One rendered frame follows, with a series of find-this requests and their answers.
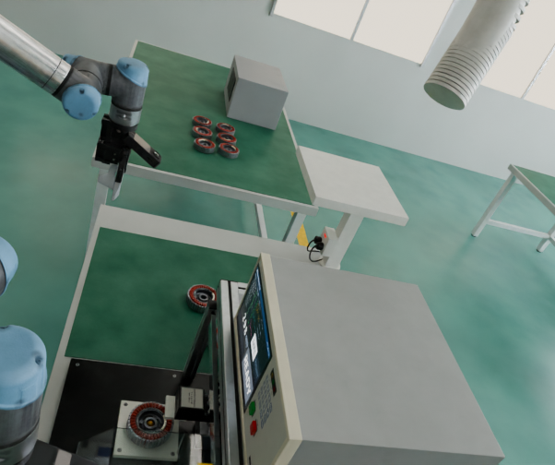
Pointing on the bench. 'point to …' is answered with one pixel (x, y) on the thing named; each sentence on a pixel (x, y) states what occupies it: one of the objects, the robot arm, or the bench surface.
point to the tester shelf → (227, 307)
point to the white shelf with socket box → (346, 199)
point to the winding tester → (356, 375)
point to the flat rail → (213, 375)
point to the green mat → (147, 299)
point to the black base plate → (112, 397)
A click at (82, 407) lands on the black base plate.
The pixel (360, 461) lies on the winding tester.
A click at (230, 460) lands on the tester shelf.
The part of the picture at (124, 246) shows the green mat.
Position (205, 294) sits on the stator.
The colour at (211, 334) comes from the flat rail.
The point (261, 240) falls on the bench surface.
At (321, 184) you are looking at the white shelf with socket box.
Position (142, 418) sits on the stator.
